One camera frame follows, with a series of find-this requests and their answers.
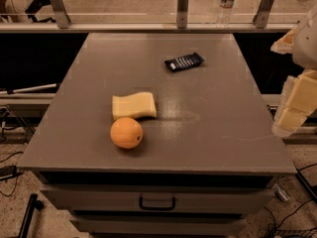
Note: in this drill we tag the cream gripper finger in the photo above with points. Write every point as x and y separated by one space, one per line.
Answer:
285 44
298 100

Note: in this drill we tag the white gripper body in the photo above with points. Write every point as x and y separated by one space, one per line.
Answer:
306 45

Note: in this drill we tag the dark blue rxbar wrapper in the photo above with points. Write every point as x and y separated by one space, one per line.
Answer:
184 62

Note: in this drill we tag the clear plastic water bottle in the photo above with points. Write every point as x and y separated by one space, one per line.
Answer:
226 9

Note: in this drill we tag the grey drawer cabinet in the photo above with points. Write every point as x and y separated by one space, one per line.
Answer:
211 145

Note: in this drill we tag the yellow sponge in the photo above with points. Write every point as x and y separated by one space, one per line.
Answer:
137 105

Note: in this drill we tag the orange fruit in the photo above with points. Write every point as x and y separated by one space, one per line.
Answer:
126 133

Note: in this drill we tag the metal railing with posts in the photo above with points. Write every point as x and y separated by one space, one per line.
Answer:
155 15

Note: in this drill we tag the grey metal rod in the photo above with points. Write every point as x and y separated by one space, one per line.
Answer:
28 89

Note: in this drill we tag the person in white shirt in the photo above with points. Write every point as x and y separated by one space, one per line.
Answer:
15 10

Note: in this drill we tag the black stand leg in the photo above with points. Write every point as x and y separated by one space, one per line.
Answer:
33 204

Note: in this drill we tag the black power adapter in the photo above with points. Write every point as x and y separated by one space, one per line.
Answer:
7 172

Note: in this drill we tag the black drawer handle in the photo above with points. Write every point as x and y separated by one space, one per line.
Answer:
151 204

